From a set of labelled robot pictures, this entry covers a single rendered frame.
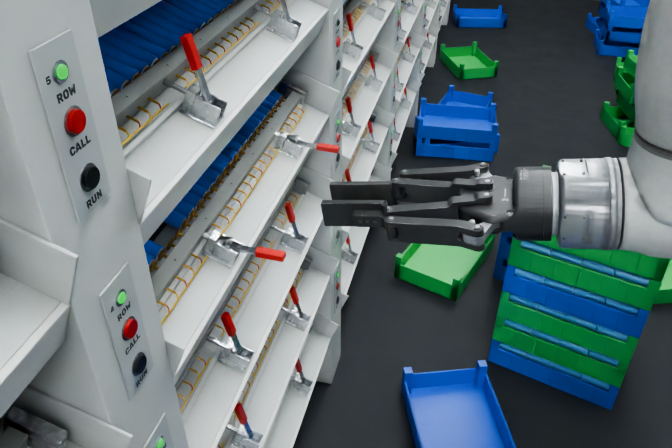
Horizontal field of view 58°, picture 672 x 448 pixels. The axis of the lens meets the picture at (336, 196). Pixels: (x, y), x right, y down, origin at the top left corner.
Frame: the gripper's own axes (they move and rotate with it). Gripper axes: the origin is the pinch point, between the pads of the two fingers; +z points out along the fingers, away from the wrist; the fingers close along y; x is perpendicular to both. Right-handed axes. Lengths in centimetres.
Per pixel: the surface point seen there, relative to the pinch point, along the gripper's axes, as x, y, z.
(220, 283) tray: 7.8, 5.2, 16.5
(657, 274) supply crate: 50, -50, -43
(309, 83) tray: 2.3, -41.4, 17.8
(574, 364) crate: 80, -53, -30
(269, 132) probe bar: 3.1, -24.4, 19.6
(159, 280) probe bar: 2.9, 10.6, 20.0
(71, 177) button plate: -18.7, 25.2, 11.3
